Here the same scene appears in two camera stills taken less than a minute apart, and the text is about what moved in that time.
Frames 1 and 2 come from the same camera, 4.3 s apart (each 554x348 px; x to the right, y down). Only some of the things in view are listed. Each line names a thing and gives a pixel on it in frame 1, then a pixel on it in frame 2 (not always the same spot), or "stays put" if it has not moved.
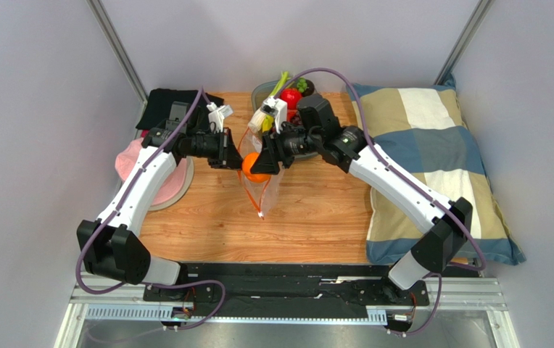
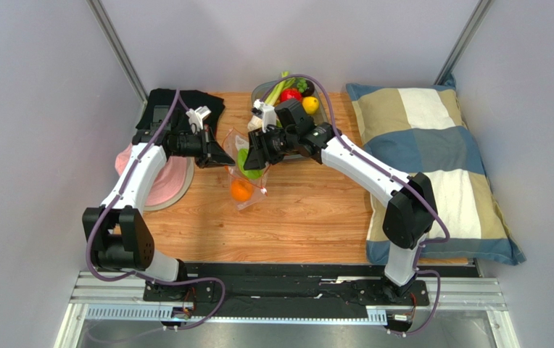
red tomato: (292, 96) stays put
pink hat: (177, 186) stays put
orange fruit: (247, 162) -> (241, 190)
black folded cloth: (158, 105) stays put
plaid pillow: (426, 133) stays put
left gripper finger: (234, 157) -> (217, 156)
